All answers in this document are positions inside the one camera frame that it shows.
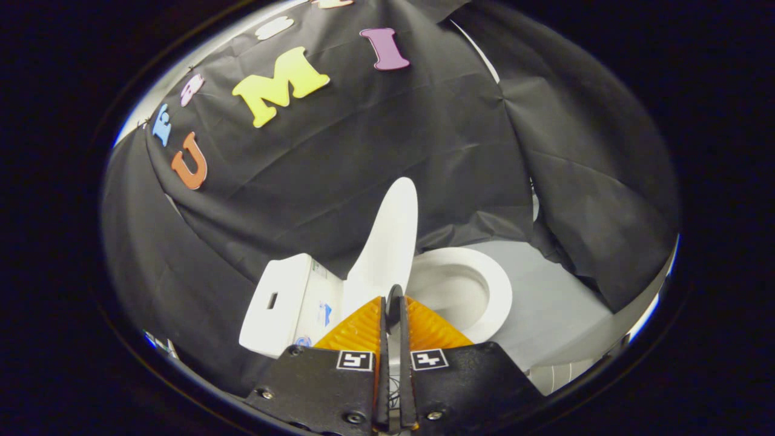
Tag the white toilet seat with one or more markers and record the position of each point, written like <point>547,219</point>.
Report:
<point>499,290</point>

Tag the white toilet tank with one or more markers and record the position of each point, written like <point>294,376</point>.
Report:
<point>272,303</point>

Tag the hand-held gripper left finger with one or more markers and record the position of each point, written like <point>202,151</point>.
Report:
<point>321,387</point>

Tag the white toilet bowl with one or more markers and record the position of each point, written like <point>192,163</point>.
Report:
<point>448,297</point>

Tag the black backdrop cloth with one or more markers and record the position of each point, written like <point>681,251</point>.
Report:
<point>424,151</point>

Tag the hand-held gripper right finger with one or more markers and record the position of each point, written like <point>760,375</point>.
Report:
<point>472,387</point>

